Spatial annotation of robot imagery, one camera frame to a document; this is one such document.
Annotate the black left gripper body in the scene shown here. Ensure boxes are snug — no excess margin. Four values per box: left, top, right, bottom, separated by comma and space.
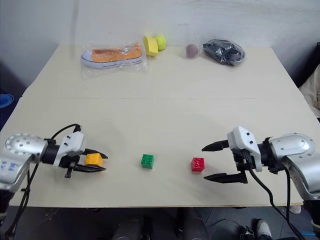
60, 148, 89, 179

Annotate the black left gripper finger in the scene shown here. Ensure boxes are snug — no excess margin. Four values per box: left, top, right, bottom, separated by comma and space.
85, 148, 109, 160
74, 163, 108, 174

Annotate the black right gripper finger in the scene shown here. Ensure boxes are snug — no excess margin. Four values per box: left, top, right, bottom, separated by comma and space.
201, 139, 230, 153
203, 172, 249, 185

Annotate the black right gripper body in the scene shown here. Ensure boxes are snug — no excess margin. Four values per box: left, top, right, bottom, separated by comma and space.
231, 148, 255, 174

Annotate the yellow toy brick cube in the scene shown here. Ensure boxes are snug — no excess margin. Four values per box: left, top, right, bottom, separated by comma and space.
84, 153, 105, 168

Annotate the red toy brick cube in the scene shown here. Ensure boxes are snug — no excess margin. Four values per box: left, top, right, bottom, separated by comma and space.
190, 156, 206, 173

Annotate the green toy brick cube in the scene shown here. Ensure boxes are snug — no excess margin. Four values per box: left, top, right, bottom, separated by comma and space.
139, 153, 156, 170

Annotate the grey shoe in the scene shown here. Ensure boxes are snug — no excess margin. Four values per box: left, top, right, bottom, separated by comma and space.
254, 218, 273, 240

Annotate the orange shoe in plastic bag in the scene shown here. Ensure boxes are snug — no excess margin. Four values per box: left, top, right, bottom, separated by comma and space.
79, 40, 149, 81

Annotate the blue round object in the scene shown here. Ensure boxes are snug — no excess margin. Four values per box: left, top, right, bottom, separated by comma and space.
0, 93, 15, 109

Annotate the black bundle in clear bag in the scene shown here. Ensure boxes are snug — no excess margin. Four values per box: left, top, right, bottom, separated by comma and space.
201, 38, 249, 68

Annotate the person in beige clothing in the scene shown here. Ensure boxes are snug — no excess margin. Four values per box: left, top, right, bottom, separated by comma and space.
298, 69, 320, 119

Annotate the orange canvas sneaker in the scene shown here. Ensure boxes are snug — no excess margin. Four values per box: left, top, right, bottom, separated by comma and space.
80, 42, 146, 69

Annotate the maroon ball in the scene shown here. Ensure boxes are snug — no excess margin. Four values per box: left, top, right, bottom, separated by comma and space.
185, 43, 200, 59

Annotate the yellow-green tennis ball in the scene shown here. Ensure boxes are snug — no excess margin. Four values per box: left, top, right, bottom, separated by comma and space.
155, 34, 168, 52

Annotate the yellow plastic cup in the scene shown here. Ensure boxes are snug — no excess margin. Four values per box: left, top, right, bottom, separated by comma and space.
142, 35, 160, 58

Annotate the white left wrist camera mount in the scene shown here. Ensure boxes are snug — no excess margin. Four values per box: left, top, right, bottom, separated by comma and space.
52, 132, 86, 169

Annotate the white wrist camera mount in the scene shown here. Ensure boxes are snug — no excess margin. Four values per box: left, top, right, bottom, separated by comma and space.
226, 125, 264, 173
52, 132, 86, 169

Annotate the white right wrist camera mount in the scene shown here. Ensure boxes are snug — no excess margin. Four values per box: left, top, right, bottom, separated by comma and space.
226, 125, 264, 173

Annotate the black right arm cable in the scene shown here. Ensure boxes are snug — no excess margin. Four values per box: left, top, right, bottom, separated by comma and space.
245, 159, 306, 240

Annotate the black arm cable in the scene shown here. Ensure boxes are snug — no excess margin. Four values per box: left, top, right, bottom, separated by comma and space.
245, 159, 306, 240
3, 123, 82, 240

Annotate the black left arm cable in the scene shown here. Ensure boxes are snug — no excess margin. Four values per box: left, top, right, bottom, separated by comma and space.
3, 123, 82, 240

